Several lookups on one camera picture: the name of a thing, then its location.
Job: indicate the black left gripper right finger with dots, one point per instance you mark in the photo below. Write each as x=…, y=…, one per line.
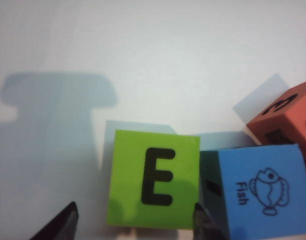
x=204, y=227

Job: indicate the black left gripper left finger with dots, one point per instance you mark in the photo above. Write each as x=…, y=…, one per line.
x=65, y=225

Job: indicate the green block letter E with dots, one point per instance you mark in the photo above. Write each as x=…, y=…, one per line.
x=132, y=175

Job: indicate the orange-red block letter Y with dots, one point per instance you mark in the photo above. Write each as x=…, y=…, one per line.
x=292, y=125

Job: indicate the blue block fish picture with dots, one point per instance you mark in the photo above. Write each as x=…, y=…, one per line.
x=255, y=200

